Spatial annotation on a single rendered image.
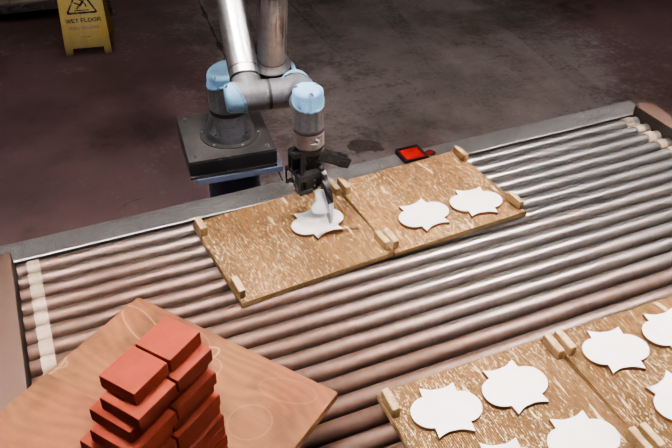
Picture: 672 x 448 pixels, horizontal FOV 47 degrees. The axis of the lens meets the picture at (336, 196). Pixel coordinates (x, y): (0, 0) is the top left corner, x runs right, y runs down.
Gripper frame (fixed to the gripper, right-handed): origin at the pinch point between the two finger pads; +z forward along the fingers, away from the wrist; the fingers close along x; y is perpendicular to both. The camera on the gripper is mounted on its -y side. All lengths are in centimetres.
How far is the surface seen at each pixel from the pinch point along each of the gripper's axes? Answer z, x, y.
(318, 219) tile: 4.2, -0.7, -0.6
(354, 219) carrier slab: 5.2, 3.4, -9.4
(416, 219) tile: 4.2, 13.4, -22.3
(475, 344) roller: 8, 54, -8
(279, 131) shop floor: 99, -191, -92
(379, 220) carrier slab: 5.2, 7.4, -14.7
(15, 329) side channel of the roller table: 4, -2, 77
